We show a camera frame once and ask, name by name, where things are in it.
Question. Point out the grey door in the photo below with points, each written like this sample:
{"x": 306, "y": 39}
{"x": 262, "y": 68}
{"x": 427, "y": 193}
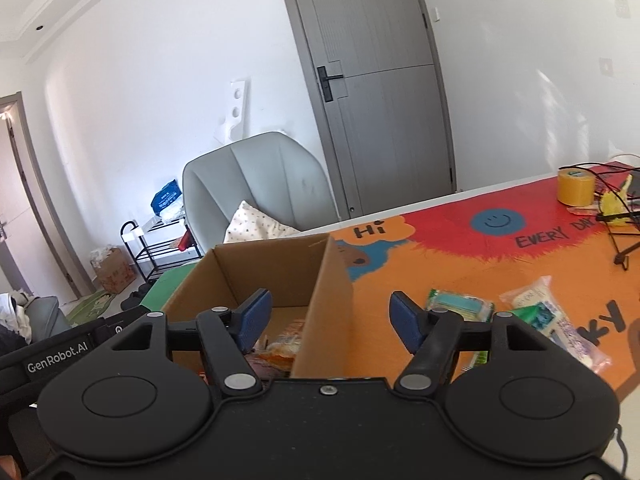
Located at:
{"x": 380, "y": 125}

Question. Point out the yellow tape roll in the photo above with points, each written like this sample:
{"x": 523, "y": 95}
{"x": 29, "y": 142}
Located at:
{"x": 575, "y": 187}

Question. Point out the white plastic bundle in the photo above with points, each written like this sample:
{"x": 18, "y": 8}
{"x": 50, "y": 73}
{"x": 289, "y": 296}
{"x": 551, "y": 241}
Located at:
{"x": 172, "y": 214}

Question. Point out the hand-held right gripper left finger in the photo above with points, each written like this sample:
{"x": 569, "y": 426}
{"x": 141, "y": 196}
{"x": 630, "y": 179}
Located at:
{"x": 255, "y": 320}

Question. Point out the yellow plastic clip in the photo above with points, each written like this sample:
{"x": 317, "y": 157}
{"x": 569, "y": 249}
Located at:
{"x": 612, "y": 204}

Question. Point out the black metal shoe rack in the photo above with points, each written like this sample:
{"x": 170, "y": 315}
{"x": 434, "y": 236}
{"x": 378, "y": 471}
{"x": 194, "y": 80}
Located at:
{"x": 162, "y": 248}

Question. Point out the red object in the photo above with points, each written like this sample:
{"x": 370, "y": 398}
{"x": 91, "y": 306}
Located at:
{"x": 185, "y": 241}

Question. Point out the black slipper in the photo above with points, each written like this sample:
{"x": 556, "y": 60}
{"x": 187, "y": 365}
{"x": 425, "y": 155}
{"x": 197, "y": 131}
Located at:
{"x": 130, "y": 302}
{"x": 139, "y": 290}

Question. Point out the colourful cartoon table mat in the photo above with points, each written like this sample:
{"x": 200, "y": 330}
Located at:
{"x": 450, "y": 240}

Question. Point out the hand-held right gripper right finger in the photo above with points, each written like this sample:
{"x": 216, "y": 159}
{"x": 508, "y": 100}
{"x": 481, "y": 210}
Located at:
{"x": 407, "y": 322}

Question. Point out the clear rice cracker packet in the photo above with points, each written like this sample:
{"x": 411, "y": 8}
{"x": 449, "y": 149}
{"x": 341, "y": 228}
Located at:
{"x": 535, "y": 292}

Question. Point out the teal wafer packet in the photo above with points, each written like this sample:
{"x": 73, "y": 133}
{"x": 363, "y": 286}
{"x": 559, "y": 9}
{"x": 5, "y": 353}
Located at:
{"x": 457, "y": 305}

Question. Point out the purple snack packet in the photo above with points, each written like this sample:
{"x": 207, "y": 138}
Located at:
{"x": 256, "y": 366}

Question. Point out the white foam board with holes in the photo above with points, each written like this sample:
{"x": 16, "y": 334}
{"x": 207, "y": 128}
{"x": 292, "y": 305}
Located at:
{"x": 235, "y": 110}

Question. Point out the blue plastic pack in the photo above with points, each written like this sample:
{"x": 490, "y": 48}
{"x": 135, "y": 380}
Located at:
{"x": 165, "y": 195}

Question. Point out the lime green snack packet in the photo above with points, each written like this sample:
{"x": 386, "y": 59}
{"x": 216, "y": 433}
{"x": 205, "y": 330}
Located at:
{"x": 480, "y": 357}

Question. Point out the dark green snack packet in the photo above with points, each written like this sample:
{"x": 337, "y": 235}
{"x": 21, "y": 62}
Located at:
{"x": 537, "y": 316}

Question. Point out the white dotted cushion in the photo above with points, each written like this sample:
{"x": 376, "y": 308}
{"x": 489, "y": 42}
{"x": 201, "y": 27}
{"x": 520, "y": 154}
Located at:
{"x": 250, "y": 225}

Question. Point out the grey upholstered chair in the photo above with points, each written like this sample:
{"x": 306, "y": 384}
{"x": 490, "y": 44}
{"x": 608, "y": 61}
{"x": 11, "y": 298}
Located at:
{"x": 280, "y": 180}

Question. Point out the white cloth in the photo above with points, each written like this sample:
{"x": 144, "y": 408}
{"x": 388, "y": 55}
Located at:
{"x": 15, "y": 315}

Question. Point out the orange biscuit packet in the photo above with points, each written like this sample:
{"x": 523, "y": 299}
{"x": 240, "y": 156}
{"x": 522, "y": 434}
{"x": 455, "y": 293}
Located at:
{"x": 285, "y": 347}

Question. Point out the pale door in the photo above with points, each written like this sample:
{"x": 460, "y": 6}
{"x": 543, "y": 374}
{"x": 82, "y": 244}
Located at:
{"x": 30, "y": 200}

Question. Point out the green floor mat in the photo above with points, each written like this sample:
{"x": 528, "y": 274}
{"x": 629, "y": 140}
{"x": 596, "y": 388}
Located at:
{"x": 92, "y": 307}

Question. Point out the grey upholstered seat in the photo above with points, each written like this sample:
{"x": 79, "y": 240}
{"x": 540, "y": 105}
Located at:
{"x": 50, "y": 315}

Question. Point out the brown cardboard box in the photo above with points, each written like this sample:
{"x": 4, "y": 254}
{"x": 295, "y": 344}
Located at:
{"x": 325, "y": 310}

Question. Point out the small printed cardboard box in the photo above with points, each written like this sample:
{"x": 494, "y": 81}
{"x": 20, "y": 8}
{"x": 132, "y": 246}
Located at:
{"x": 115, "y": 270}

